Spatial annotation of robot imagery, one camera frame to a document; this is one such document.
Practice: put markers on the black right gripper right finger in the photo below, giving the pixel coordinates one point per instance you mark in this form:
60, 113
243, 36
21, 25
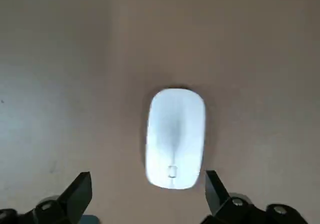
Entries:
220, 201

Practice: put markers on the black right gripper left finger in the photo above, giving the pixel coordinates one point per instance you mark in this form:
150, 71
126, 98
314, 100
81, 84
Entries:
72, 199

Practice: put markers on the white computer mouse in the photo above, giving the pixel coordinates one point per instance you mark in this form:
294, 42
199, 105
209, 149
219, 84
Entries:
175, 134

